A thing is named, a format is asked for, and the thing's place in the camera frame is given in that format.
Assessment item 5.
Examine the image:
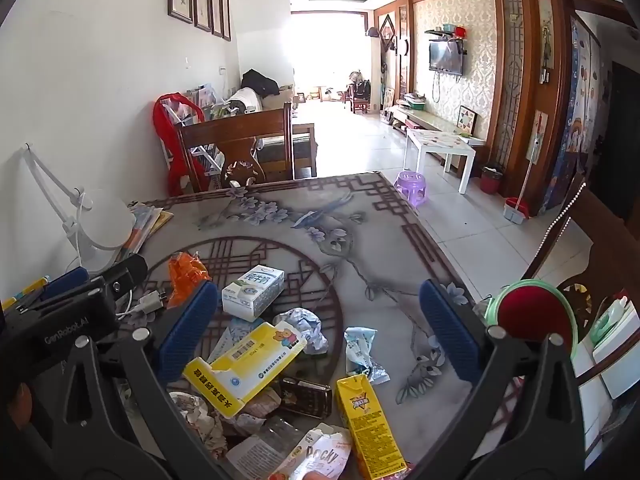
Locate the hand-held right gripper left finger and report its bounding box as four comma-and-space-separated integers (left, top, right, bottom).
20, 281, 236, 480

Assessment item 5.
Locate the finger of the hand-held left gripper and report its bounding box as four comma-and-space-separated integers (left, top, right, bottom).
10, 266, 91, 321

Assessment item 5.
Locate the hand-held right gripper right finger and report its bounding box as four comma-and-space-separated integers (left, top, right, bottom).
419, 279, 588, 480

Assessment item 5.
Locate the white milk carton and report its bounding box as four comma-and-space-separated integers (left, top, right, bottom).
221, 264, 286, 322

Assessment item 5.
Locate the red bin with green rim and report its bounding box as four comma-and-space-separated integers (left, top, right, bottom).
484, 279, 580, 361

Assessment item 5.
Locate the blue white plastic wrapper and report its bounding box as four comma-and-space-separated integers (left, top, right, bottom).
344, 326, 391, 386

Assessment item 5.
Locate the beige wrapper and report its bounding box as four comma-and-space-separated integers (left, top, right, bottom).
225, 387, 283, 436

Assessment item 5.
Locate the silver foil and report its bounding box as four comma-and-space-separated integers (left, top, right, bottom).
272, 307, 328, 356

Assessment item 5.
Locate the yellow tea carton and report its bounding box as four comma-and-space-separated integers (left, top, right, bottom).
335, 373, 407, 480

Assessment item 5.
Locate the clear plastic bottle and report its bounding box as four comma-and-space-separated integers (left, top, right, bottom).
225, 412, 306, 480

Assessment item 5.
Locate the white pink snack packet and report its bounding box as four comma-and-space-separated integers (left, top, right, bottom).
270, 422, 353, 480

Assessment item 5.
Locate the white paper packet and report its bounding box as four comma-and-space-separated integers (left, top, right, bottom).
207, 317, 261, 361

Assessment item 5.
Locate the white charger plug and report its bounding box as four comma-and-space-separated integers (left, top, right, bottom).
117, 287, 168, 321

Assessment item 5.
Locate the orange plastic wrapper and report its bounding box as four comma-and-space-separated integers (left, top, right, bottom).
166, 252, 212, 308

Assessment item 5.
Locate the white desk lamp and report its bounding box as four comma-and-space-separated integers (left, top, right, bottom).
22, 144, 138, 273

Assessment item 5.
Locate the yellow medicine box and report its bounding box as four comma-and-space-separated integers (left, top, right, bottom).
182, 321, 307, 420

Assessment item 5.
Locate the crumpled white brown wrapper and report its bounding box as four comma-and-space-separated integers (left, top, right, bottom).
167, 390, 228, 461

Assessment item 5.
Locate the floral printed tablecloth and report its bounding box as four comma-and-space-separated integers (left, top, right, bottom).
0, 172, 501, 480

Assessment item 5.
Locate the broom with dustpan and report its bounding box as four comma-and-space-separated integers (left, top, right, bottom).
502, 135, 542, 223

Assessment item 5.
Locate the purple plastic stool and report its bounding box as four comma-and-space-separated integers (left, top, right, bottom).
394, 170, 429, 209

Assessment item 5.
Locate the small red waste bin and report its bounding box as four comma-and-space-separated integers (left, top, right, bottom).
481, 164, 505, 195

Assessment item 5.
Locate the white green plastic bottle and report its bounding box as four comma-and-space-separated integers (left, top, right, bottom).
589, 296, 632, 346

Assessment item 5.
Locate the white side table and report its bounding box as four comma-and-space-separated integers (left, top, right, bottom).
403, 127, 477, 195

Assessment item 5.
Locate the carved wooden dining chair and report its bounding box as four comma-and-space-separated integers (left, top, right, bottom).
175, 101, 296, 196

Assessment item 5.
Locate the colourful framed picture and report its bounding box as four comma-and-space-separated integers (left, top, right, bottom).
456, 105, 479, 136

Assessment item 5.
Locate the low television cabinet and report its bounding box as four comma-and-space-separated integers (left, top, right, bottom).
385, 102, 488, 151

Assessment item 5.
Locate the wooden sofa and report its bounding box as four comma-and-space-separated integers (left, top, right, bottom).
200, 80, 318, 176

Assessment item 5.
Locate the black coat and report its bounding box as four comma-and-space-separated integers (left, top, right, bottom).
241, 69, 281, 98

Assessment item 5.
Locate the distant wooden chair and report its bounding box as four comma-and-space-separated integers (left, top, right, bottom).
342, 80, 373, 115

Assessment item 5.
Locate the white bead string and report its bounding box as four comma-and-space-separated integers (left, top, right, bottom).
527, 182, 587, 273

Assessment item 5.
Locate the cartoon wall poster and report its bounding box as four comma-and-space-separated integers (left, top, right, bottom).
542, 15, 603, 211

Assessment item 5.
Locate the wall television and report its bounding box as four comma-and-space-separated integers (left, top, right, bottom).
428, 40, 464, 77

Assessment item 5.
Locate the wall shelf with items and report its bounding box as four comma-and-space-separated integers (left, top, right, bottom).
425, 24, 471, 42

